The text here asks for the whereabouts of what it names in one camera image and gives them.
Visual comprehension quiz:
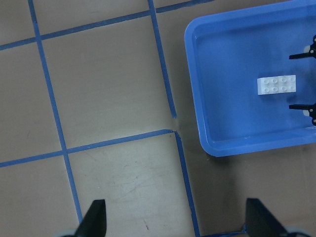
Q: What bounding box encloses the blue plastic tray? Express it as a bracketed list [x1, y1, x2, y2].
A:
[184, 0, 316, 157]

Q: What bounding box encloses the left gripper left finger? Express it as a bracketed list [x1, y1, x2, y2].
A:
[74, 199, 107, 237]

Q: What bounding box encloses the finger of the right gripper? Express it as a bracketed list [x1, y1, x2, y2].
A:
[288, 104, 316, 125]
[289, 36, 316, 60]

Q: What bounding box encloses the white block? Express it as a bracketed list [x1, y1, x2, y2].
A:
[257, 77, 279, 95]

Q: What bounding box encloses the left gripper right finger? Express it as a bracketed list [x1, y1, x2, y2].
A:
[245, 198, 288, 237]

